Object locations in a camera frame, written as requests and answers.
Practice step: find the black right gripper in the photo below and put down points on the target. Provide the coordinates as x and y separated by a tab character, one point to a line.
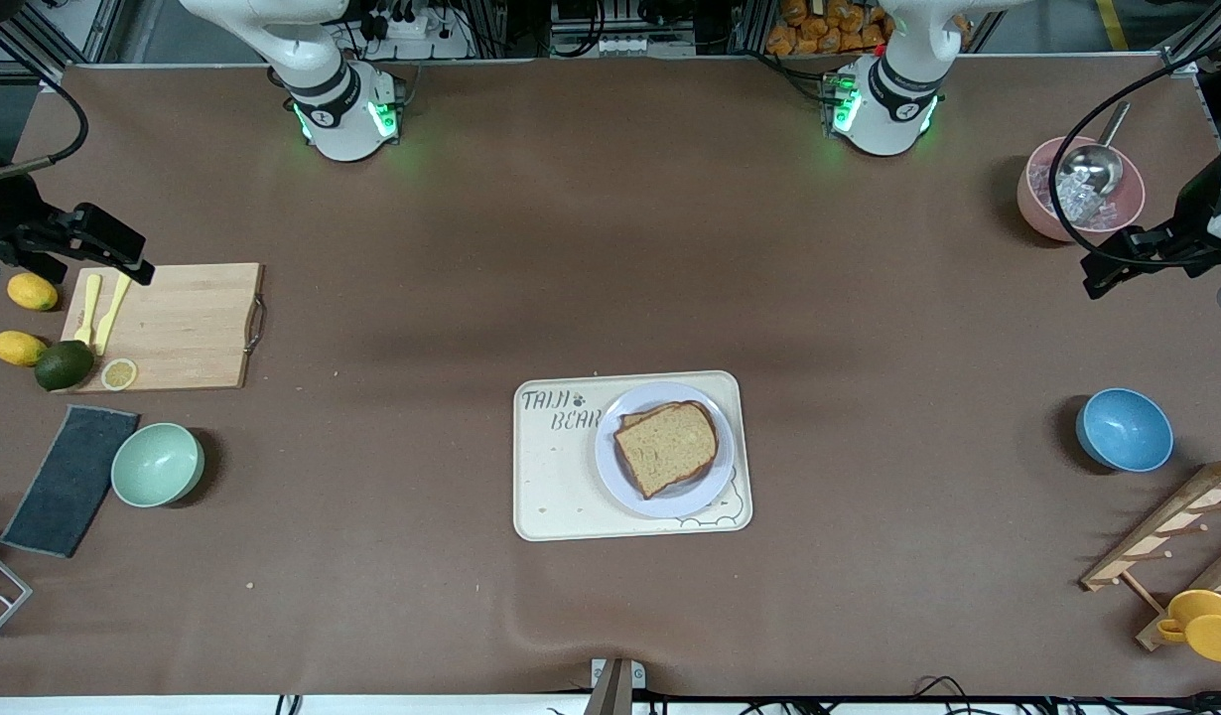
5	211

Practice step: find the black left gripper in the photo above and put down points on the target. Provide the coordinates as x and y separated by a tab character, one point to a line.
1188	212

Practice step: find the plain brown bread slice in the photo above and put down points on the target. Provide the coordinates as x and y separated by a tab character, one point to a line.
665	447

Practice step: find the white round plate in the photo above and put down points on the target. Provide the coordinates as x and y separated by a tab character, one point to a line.
620	487

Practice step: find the yellow plastic fork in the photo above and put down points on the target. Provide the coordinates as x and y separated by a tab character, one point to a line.
89	308

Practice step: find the yellow lemon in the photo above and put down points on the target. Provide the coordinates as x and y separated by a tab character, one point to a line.
19	348
32	293

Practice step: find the pink bowl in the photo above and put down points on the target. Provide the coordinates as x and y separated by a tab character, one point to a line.
1132	209

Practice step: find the yellow plastic knife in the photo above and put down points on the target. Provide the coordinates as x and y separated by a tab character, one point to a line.
112	318

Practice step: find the clear ice cubes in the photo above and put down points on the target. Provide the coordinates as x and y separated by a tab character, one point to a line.
1077	204

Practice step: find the green avocado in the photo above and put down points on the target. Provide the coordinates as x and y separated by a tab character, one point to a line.
65	365

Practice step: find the metal scoop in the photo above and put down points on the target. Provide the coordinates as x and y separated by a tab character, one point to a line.
1092	164

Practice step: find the lemon slice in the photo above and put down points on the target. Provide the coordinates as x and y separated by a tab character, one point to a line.
119	374

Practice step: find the wooden cutting board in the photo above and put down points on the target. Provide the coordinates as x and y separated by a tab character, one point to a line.
184	328

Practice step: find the blue bowl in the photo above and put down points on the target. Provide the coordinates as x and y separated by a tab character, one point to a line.
1125	429

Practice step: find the mint green bowl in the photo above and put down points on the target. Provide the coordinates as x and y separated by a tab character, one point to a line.
157	465

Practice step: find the dark grey cloth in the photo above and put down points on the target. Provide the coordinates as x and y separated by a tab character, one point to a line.
69	482

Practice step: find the wooden peg rack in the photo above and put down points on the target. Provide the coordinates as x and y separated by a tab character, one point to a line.
1166	526

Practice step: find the yellow cup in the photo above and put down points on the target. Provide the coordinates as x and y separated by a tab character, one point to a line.
1206	626

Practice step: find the white power strip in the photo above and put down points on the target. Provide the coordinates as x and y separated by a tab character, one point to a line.
412	30

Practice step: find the pile of orange packets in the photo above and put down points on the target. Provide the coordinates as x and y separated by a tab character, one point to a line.
829	25

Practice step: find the cream tray with bear print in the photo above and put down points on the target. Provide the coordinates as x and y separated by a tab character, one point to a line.
551	477

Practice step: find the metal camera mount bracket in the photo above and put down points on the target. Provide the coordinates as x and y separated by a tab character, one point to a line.
615	685

